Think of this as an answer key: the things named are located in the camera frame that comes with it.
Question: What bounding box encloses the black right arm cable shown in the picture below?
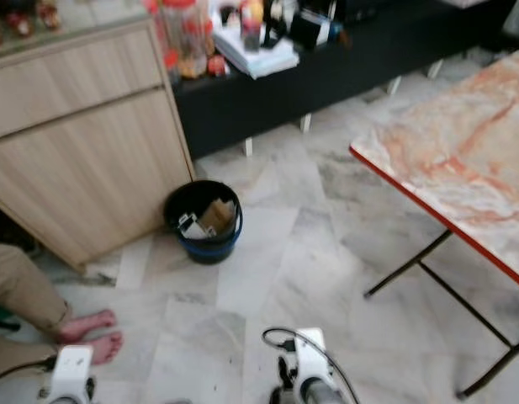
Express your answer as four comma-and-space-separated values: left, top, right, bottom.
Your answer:
262, 327, 363, 404

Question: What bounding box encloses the bare foot of person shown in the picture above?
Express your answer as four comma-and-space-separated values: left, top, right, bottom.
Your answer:
73, 330, 124, 365
55, 308, 118, 344

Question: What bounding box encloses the bottle with red yellow label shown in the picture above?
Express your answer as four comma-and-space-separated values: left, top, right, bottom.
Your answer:
239, 0, 267, 53

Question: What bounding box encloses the black box with white label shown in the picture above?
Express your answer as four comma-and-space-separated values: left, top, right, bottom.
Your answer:
289, 8, 345, 51

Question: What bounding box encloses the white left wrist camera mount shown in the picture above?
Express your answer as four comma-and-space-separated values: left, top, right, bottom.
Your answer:
50, 344, 94, 404

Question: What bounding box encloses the marble pattern folding table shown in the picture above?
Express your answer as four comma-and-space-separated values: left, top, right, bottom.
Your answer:
348, 45, 519, 401

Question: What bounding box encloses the clear plastic jar red lid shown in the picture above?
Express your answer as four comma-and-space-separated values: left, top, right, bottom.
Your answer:
156, 0, 217, 81

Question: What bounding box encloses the red figurine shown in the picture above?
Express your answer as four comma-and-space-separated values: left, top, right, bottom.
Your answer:
37, 0, 63, 32
10, 8, 40, 40

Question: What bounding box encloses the brown cardboard trash piece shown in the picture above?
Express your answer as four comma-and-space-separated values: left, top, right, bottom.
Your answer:
199, 198, 237, 237

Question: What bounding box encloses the small red container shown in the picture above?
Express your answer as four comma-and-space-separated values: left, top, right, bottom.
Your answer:
206, 55, 229, 78

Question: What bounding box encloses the white trash packet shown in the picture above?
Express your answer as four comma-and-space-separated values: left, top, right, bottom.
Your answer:
178, 212, 210, 240

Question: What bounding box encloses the beige trouser leg of person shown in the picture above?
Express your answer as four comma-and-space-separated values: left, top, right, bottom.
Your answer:
0, 242, 76, 335
0, 336, 64, 381

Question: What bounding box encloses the light wood cabinet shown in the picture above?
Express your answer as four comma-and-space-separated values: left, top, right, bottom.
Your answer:
0, 17, 198, 271

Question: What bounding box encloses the dark green seat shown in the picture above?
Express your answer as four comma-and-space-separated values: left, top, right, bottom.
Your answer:
0, 303, 22, 332

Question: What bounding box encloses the light wood cabinet door panel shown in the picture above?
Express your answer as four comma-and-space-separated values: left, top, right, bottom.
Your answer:
0, 88, 196, 268

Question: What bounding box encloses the black metal table leg frame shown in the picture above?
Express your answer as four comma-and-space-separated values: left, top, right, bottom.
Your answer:
364, 229, 519, 401

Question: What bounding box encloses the stack of white papers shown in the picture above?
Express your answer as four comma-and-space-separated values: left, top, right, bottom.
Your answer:
212, 29, 301, 80

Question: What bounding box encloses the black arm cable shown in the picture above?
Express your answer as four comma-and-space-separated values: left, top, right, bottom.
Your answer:
262, 327, 363, 404
0, 359, 60, 385

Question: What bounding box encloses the light wood drawer front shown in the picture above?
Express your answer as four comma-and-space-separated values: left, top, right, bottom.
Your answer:
0, 25, 172, 141

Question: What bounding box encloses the black strap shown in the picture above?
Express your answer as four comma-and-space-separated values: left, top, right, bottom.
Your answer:
261, 0, 290, 48

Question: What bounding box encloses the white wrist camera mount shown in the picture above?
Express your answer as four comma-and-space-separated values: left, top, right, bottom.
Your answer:
50, 344, 94, 404
291, 327, 330, 395

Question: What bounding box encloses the black rubbish bin blue band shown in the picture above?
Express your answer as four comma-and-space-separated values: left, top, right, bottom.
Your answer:
164, 179, 244, 266

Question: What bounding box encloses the long black low bench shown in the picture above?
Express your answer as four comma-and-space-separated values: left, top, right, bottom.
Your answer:
173, 0, 519, 161

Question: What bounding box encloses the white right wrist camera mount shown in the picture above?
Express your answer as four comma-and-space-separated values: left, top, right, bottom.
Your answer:
291, 327, 330, 395

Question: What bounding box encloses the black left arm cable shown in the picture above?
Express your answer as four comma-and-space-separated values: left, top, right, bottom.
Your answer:
0, 359, 60, 385

